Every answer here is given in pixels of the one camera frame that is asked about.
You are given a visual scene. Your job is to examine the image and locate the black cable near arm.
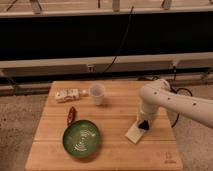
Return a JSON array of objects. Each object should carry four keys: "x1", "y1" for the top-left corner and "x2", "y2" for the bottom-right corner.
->
[{"x1": 169, "y1": 66, "x2": 194, "y2": 129}]

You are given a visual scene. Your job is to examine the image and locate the green bowl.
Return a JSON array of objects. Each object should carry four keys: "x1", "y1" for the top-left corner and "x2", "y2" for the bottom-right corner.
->
[{"x1": 62, "y1": 120, "x2": 101, "y2": 158}]

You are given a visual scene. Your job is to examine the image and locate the white sponge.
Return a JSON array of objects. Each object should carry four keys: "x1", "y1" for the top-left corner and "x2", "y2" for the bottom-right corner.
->
[{"x1": 125, "y1": 120, "x2": 146, "y2": 144}]

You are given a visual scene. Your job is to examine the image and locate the translucent plastic cup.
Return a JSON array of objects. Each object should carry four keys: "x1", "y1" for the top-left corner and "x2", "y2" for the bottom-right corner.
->
[{"x1": 89, "y1": 84, "x2": 105, "y2": 106}]

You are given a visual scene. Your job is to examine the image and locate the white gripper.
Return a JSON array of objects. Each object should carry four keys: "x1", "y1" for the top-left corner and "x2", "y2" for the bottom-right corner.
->
[{"x1": 137, "y1": 106, "x2": 158, "y2": 130}]

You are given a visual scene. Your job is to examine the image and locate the red chili pepper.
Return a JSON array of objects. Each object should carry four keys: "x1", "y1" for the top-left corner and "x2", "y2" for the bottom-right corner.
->
[{"x1": 67, "y1": 107, "x2": 76, "y2": 126}]

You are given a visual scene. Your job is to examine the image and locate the black hanging cable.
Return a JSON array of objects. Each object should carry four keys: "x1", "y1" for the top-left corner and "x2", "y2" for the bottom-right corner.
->
[{"x1": 101, "y1": 4, "x2": 135, "y2": 74}]

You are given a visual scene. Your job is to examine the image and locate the wooden table board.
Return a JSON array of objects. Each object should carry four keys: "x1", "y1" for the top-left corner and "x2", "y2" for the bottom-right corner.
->
[{"x1": 25, "y1": 81, "x2": 183, "y2": 171}]

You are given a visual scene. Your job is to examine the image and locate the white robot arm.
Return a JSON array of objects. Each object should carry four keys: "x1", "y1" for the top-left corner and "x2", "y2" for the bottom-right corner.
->
[{"x1": 139, "y1": 79, "x2": 213, "y2": 129}]

